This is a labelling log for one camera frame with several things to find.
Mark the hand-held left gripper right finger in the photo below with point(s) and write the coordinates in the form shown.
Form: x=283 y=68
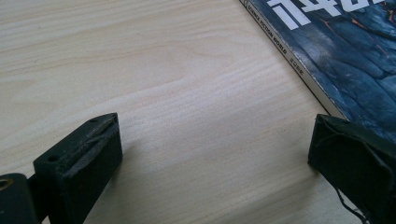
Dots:
x=351 y=158

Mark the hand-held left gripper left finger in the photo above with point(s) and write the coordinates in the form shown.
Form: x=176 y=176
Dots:
x=81 y=165

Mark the dark blue paperback book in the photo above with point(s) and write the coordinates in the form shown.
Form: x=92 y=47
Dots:
x=348 y=53

